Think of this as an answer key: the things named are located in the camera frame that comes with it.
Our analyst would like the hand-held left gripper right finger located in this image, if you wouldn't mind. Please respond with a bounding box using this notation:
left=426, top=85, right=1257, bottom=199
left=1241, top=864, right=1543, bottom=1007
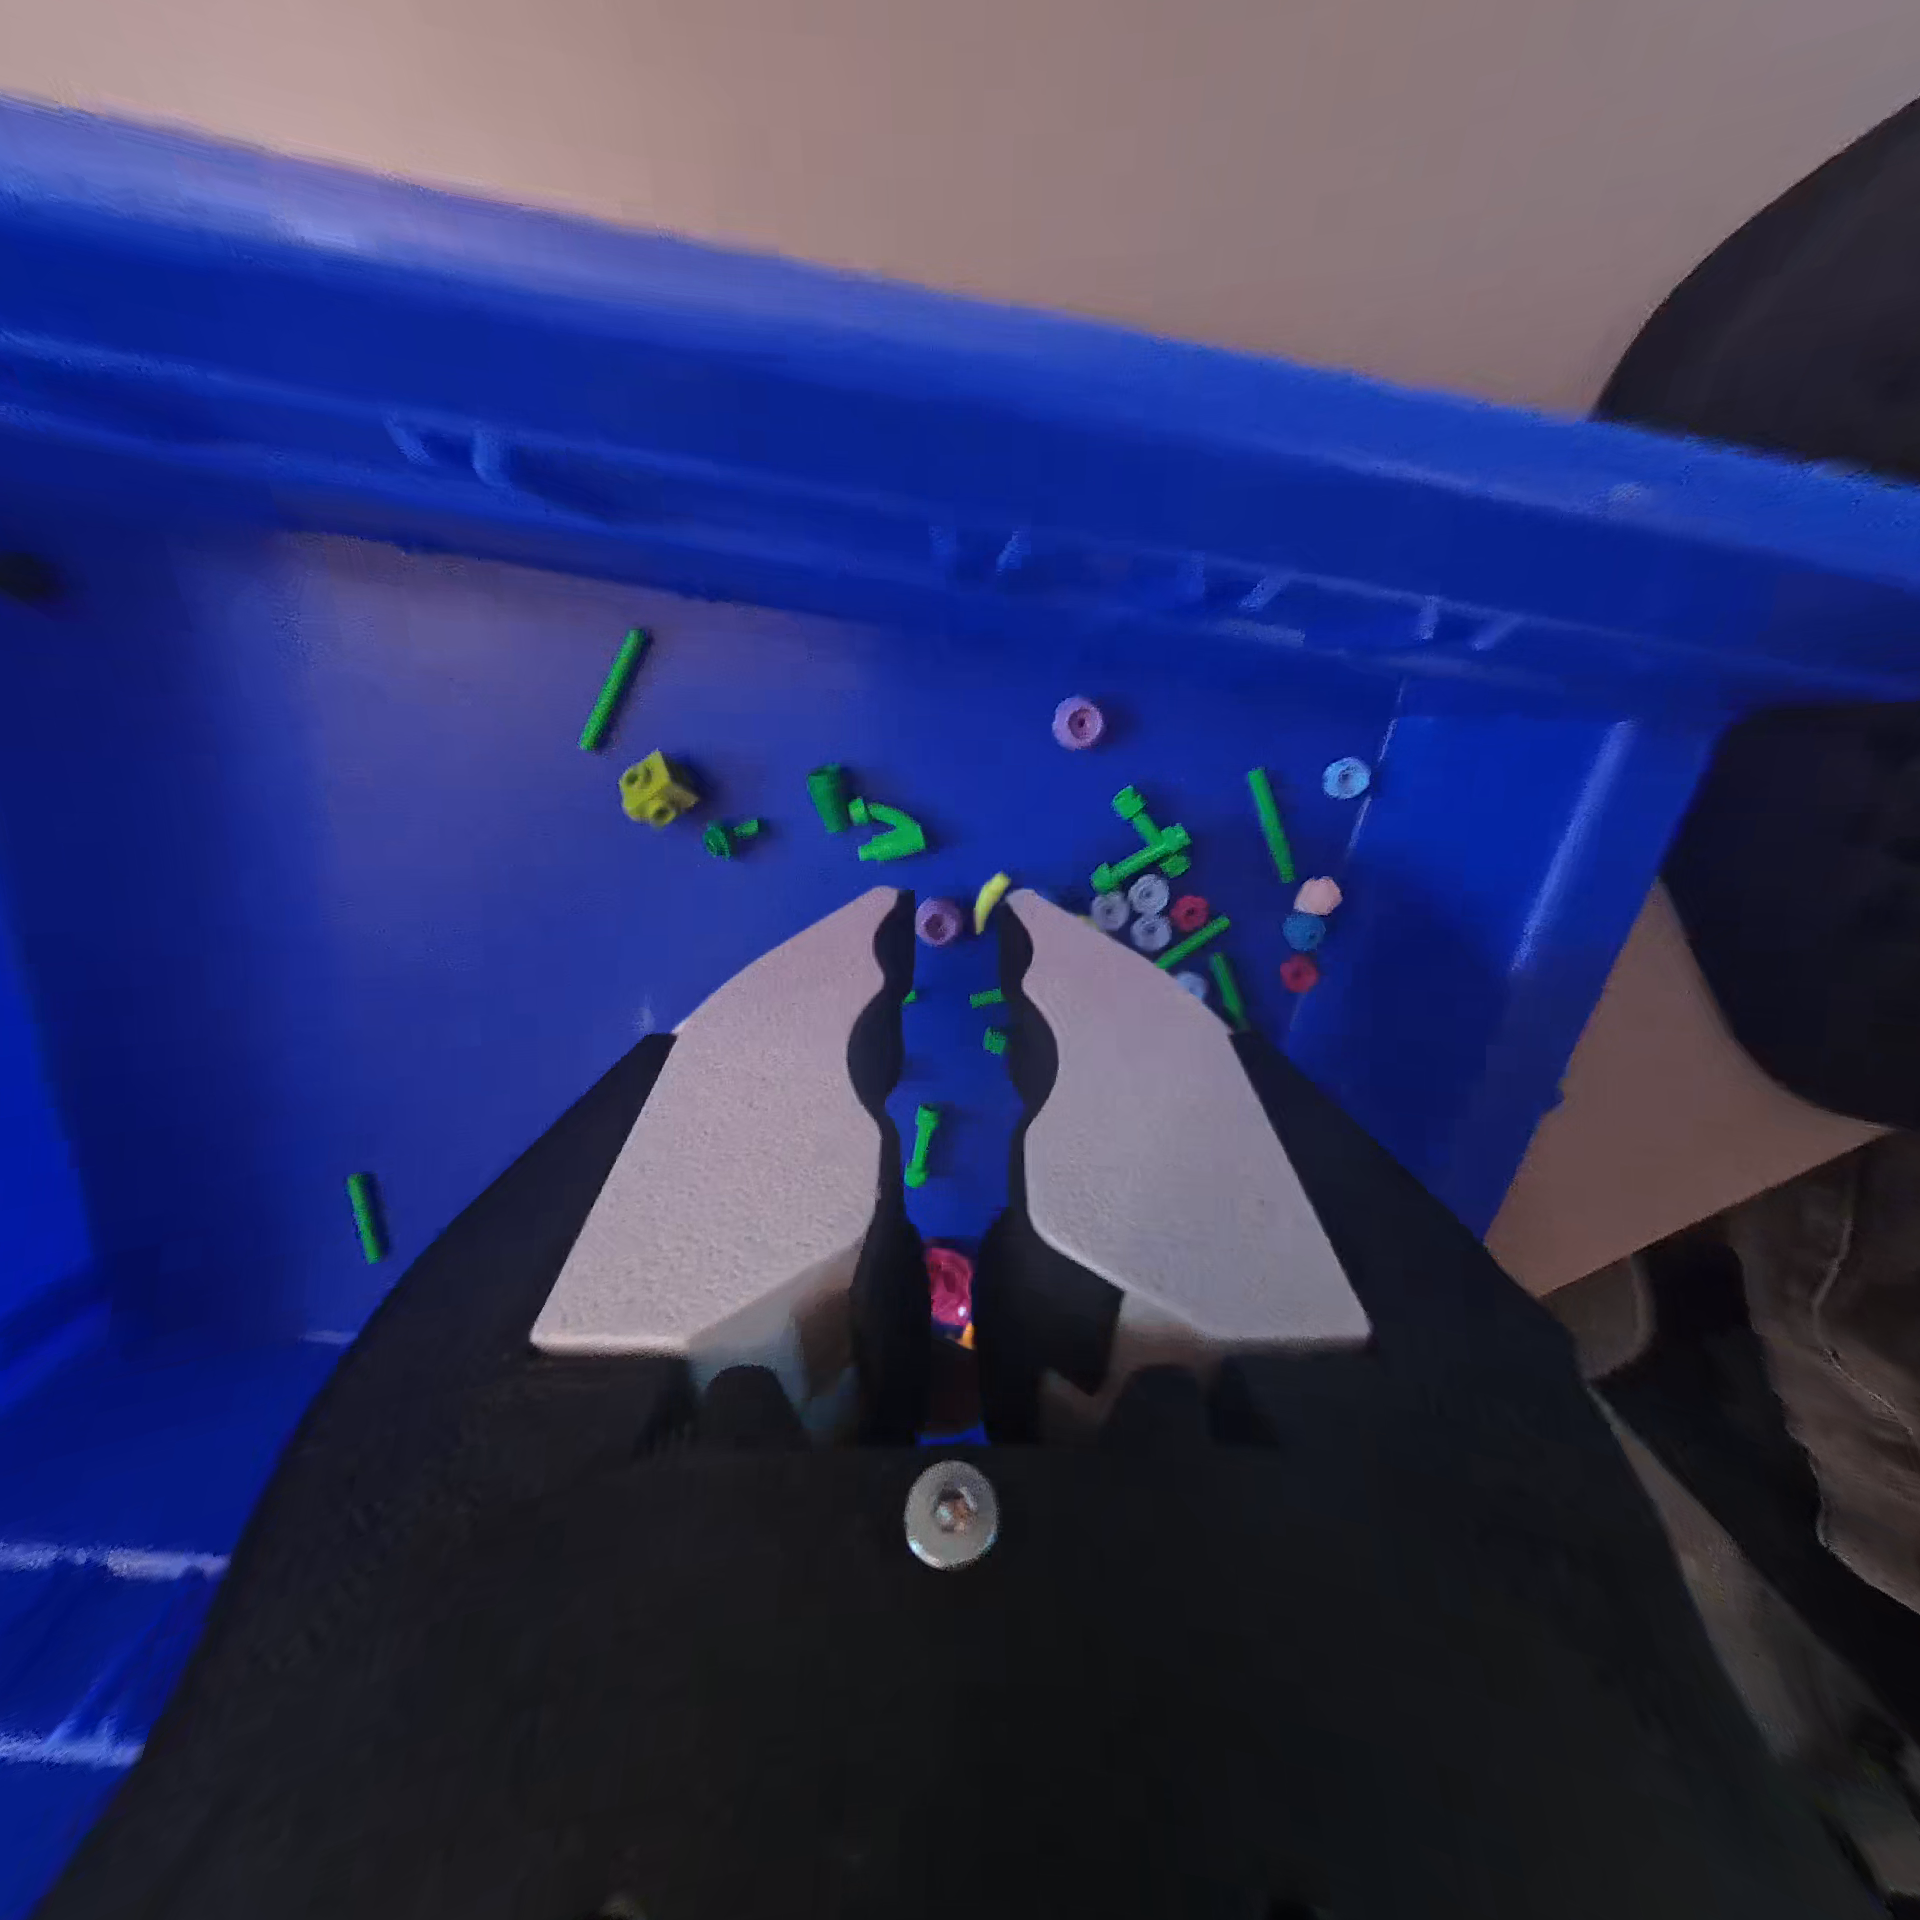
left=982, top=886, right=1373, bottom=1447

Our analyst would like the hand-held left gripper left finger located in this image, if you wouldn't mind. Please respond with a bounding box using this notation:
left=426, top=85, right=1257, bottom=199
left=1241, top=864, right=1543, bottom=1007
left=527, top=886, right=918, bottom=1447

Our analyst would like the pink toy brick assembly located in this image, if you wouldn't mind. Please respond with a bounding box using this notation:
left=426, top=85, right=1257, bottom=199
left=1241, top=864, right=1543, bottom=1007
left=918, top=1241, right=986, bottom=1444

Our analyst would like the scatter of small toy bricks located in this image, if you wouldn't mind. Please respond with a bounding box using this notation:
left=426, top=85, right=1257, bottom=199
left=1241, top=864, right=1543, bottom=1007
left=342, top=619, right=1374, bottom=1273

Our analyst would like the blue plastic bin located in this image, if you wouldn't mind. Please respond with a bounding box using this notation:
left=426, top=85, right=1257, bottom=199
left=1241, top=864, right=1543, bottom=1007
left=0, top=86, right=1920, bottom=1920

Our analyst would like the grey-brown garment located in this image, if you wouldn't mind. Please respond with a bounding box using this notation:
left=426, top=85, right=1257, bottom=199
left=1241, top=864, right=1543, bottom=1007
left=1543, top=1128, right=1920, bottom=1909

